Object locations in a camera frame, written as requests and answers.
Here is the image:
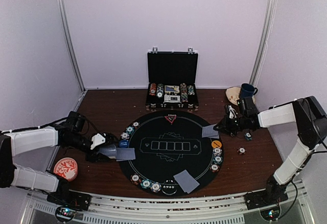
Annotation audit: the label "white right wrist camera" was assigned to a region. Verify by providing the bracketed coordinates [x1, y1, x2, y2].
[224, 105, 238, 119]

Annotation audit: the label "clear round dealer button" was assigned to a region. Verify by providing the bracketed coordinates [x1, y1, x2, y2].
[161, 180, 177, 196]

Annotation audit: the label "right aluminium frame post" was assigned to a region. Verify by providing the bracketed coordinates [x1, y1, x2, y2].
[249, 0, 277, 86]

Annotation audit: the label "front aluminium rail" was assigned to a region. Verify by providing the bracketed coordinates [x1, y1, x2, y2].
[19, 179, 312, 224]

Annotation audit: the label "white card box in case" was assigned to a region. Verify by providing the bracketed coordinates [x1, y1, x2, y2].
[164, 94, 181, 103]

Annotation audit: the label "round black poker mat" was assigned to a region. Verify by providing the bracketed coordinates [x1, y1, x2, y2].
[119, 110, 221, 197]

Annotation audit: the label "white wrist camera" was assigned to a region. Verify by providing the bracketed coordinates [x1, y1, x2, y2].
[90, 133, 106, 150]
[224, 105, 238, 119]

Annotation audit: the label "blue small blind button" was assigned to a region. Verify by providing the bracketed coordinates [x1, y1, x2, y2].
[119, 140, 129, 148]

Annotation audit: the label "multicolour chip row in case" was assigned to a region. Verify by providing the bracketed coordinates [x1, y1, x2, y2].
[180, 83, 188, 103]

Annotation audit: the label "orange big blind button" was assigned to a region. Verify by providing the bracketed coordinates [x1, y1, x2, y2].
[211, 140, 222, 148]

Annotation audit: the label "red white round coaster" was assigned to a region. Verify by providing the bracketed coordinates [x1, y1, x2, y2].
[53, 158, 78, 182]

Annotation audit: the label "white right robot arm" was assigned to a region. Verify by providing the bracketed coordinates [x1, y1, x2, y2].
[214, 96, 326, 205]

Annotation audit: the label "red chip row in case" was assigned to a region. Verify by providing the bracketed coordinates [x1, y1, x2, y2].
[149, 83, 157, 96]

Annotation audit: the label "black poker chip case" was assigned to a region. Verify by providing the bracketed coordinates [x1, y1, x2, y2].
[145, 47, 199, 110]

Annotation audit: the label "white blue chips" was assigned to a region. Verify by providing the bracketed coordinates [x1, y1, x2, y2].
[121, 132, 130, 140]
[213, 147, 222, 155]
[150, 183, 161, 193]

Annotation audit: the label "dark blue mug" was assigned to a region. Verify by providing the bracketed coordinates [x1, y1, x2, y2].
[239, 83, 258, 99]

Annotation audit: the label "red black chip stack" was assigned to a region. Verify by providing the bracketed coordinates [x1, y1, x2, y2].
[237, 147, 246, 155]

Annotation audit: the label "beige ceramic plate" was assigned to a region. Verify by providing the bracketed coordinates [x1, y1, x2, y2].
[225, 86, 258, 105]

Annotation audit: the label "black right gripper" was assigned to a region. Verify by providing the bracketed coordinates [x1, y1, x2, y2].
[214, 114, 247, 136]

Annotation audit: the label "green chips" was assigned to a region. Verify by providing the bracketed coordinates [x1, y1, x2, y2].
[141, 179, 152, 189]
[213, 155, 223, 165]
[126, 126, 135, 135]

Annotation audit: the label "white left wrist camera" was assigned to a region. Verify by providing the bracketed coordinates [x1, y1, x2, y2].
[90, 133, 106, 150]

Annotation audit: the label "purple green chip row in case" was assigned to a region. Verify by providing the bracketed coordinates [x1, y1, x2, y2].
[188, 85, 195, 96]

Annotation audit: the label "blue card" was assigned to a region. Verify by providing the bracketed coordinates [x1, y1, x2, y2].
[115, 148, 136, 162]
[179, 177, 200, 194]
[173, 170, 192, 184]
[202, 124, 220, 139]

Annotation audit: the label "red triangle all-in marker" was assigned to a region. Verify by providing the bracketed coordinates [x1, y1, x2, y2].
[164, 115, 177, 125]

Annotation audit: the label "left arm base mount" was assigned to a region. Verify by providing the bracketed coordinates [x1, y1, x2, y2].
[46, 191, 91, 223]

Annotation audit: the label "blue playing card deck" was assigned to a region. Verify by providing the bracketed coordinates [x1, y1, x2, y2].
[99, 144, 118, 159]

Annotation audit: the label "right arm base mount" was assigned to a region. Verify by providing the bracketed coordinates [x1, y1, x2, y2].
[244, 191, 289, 222]

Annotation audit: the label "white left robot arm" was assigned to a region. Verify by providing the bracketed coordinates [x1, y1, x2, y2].
[1, 111, 118, 206]

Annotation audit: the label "red black chips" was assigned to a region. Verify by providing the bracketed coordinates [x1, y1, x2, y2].
[130, 174, 142, 185]
[132, 121, 139, 128]
[210, 164, 220, 173]

